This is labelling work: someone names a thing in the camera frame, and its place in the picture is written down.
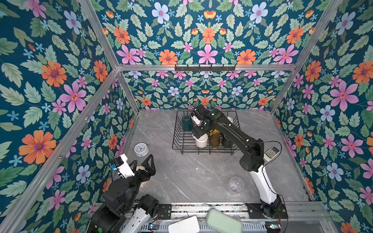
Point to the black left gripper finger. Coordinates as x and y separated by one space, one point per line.
133 166
149 166

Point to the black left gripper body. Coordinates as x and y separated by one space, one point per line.
140 177

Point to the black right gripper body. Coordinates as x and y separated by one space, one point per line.
200 130

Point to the white mug red inside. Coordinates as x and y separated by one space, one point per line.
202 141

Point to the dark green mug cream inside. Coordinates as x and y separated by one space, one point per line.
187 123

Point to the olive green glass tumbler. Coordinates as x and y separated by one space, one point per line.
214 141

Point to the black mug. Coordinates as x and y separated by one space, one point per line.
227 143

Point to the clear glass tumbler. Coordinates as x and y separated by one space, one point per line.
236 185

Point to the yellow mug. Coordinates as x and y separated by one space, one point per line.
214 132

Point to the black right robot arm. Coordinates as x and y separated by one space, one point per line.
254 159

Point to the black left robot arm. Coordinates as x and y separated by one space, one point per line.
121 196

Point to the beige alarm clock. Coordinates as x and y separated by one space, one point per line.
141 168

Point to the small white round timer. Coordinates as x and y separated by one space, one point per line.
141 150

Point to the white rectangular box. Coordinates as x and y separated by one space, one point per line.
188 225

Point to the pale green rectangular box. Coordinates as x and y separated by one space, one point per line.
223 223

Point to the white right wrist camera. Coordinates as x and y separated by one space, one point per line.
195 120

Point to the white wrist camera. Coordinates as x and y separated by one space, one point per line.
195 120
120 164

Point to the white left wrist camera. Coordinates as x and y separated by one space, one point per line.
120 164

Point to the black wire dish rack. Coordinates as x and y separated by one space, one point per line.
185 143

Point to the black wall hook rail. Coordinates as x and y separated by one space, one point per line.
198 68

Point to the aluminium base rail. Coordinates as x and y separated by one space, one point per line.
246 211

